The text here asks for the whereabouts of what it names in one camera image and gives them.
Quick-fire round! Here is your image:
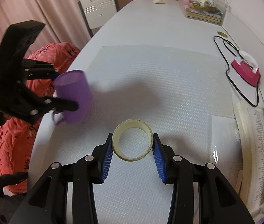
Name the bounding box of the pink white iron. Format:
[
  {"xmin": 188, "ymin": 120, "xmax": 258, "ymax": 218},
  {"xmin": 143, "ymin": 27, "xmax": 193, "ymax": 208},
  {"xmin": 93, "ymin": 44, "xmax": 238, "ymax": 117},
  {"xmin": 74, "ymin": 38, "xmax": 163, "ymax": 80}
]
[{"xmin": 231, "ymin": 51, "xmax": 261, "ymax": 88}]

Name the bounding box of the purple silicone cup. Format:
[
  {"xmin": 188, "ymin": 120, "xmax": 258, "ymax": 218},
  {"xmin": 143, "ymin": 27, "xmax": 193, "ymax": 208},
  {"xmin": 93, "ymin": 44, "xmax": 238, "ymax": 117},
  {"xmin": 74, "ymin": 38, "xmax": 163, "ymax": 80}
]
[{"xmin": 52, "ymin": 70, "xmax": 93, "ymax": 125}]

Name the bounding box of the clear plastic sheet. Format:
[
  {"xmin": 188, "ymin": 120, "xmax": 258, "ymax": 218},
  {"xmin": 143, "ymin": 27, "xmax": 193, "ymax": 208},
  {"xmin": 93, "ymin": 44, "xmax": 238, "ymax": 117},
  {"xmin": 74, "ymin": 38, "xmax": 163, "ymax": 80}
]
[{"xmin": 210, "ymin": 116, "xmax": 243, "ymax": 193}]

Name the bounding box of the red bed quilt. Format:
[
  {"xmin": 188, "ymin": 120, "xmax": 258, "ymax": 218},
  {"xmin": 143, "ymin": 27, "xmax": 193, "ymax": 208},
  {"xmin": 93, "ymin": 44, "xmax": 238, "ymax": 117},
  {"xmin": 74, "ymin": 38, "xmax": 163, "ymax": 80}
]
[{"xmin": 0, "ymin": 42, "xmax": 80, "ymax": 194}]

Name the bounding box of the textured white table mat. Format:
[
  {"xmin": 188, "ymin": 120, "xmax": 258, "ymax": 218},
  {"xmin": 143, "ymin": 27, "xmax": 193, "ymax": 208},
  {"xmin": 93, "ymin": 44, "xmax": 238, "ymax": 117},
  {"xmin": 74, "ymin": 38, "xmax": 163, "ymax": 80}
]
[{"xmin": 43, "ymin": 46, "xmax": 237, "ymax": 223}]

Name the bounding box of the open book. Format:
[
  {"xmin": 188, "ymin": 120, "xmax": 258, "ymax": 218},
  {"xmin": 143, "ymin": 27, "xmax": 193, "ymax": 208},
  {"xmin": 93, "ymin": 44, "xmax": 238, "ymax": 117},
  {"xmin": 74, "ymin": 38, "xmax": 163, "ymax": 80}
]
[{"xmin": 234, "ymin": 101, "xmax": 264, "ymax": 216}]

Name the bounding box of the black power cable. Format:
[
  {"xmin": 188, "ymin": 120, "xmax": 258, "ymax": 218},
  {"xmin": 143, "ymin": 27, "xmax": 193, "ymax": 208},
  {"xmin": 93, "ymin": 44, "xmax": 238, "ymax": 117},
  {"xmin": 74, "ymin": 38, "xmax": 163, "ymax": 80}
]
[{"xmin": 213, "ymin": 35, "xmax": 260, "ymax": 108}]

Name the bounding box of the pink curtain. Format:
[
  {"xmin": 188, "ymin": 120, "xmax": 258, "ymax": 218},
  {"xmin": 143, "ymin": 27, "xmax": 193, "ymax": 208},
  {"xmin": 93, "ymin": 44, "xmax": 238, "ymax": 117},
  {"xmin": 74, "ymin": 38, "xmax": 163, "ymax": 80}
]
[{"xmin": 0, "ymin": 0, "xmax": 175, "ymax": 75}]

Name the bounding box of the beige tape roll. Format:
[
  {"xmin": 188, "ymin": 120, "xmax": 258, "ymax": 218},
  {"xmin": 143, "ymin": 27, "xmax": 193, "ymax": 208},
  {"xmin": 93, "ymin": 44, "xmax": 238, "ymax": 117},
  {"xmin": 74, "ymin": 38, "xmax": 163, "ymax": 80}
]
[{"xmin": 112, "ymin": 119, "xmax": 154, "ymax": 162}]

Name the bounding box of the clear storage basket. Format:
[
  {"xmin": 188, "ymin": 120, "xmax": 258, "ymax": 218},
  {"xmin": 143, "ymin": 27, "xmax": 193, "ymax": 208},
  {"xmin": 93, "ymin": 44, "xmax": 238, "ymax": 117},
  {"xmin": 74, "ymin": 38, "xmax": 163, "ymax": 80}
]
[{"xmin": 177, "ymin": 0, "xmax": 230, "ymax": 25}]

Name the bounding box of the chair with blue cushion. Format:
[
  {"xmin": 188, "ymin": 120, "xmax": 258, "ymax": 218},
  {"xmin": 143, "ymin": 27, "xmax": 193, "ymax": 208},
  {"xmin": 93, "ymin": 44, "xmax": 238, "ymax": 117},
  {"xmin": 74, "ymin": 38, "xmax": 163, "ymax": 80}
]
[{"xmin": 78, "ymin": 0, "xmax": 120, "ymax": 38}]

